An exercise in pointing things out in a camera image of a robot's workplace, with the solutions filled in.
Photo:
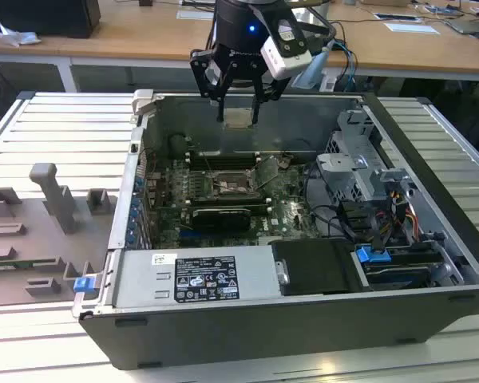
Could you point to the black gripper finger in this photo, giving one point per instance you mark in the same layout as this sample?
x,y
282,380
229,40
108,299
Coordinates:
x,y
269,89
207,72

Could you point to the small square CPU plate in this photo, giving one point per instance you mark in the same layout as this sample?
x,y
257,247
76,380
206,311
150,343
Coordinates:
x,y
238,117

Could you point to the black RAM slot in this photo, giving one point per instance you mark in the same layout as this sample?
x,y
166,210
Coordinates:
x,y
199,163
223,199
199,156
223,205

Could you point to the CPU socket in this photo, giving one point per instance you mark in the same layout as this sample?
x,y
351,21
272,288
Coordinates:
x,y
233,183

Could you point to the pale blue teach pendant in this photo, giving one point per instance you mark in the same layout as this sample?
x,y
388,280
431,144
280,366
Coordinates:
x,y
317,68

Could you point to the long wooden desk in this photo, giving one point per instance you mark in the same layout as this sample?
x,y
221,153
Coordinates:
x,y
143,36

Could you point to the round coin cell battery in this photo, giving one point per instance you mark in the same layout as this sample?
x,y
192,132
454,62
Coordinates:
x,y
284,161

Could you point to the black cylinder component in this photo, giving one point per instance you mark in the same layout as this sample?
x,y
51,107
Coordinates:
x,y
177,142

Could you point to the metal disk bay cage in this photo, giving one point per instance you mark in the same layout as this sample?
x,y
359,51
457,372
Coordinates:
x,y
343,167

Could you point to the green motherboard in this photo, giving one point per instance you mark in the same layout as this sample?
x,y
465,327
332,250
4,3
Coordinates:
x,y
287,207

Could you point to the blue expansion card clip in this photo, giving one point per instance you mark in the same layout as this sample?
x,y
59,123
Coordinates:
x,y
133,227
137,183
135,205
131,239

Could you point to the black graphics card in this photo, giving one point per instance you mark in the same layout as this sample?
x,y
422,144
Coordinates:
x,y
219,219

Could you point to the black computer box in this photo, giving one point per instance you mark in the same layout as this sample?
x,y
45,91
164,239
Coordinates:
x,y
44,16

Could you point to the black plastic air shroud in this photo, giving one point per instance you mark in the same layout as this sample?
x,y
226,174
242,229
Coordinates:
x,y
315,267

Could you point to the crumpled white paper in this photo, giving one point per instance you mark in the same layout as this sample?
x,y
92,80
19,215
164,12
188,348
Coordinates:
x,y
18,36

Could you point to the hard disk in blue carrier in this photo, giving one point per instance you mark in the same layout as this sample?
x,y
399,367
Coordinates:
x,y
371,255

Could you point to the grey flat laptop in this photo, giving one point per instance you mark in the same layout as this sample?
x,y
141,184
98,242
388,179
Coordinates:
x,y
469,24

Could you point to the silver power supply unit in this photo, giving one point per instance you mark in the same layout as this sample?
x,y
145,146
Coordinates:
x,y
143,279

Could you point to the grey parts rack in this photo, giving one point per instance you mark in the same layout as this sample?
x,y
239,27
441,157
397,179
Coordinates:
x,y
32,239

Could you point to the black open PC case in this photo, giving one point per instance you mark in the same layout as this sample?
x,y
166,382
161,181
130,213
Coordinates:
x,y
263,335

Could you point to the blue case release latch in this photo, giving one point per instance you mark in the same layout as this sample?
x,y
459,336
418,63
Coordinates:
x,y
83,284

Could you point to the green RAM stick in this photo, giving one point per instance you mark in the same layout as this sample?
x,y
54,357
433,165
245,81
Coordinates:
x,y
24,263

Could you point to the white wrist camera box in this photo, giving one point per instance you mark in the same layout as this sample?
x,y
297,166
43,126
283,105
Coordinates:
x,y
287,52

